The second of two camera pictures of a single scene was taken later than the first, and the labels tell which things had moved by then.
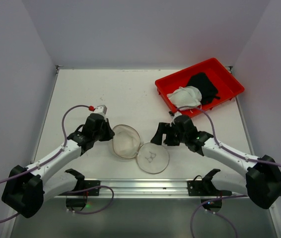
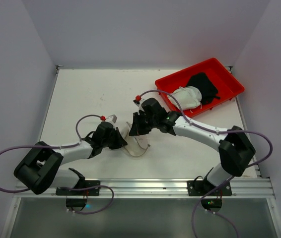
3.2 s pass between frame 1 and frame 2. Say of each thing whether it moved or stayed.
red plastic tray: stayed
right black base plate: stayed
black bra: stayed
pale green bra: stayed
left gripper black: moved
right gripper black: moved
